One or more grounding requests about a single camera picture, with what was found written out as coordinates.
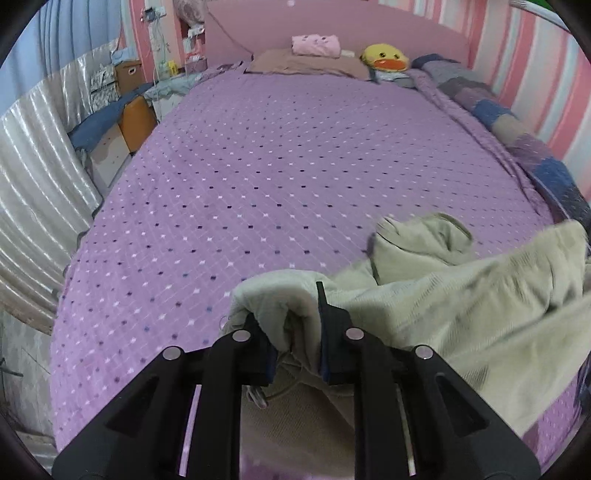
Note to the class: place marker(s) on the yellow duck plush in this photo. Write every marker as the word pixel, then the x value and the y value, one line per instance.
pixel 385 57

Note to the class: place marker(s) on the brown storage box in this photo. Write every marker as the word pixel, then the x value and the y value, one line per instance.
pixel 129 76

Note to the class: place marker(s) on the beige puffer jacket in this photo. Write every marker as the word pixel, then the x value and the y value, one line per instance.
pixel 515 326

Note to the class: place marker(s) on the patterned pink curtain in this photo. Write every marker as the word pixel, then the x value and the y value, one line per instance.
pixel 192 12

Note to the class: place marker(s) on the pink headboard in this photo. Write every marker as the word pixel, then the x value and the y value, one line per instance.
pixel 238 30

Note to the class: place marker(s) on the orange bedside cabinet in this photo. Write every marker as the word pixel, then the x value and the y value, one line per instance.
pixel 136 123

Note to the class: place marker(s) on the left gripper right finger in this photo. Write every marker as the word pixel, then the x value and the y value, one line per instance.
pixel 415 416

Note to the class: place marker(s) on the patchwork quilt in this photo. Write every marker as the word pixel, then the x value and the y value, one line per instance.
pixel 549 174

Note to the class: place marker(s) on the brown pillow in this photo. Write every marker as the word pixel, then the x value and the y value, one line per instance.
pixel 283 62

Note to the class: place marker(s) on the purple dotted bed sheet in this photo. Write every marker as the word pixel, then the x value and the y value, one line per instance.
pixel 253 173

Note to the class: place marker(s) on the blue cloth on cabinet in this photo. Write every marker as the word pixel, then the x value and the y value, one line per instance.
pixel 89 132

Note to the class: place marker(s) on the silver striped curtain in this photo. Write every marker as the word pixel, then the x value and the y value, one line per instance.
pixel 47 198

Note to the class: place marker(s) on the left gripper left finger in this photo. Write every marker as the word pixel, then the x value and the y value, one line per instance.
pixel 179 418

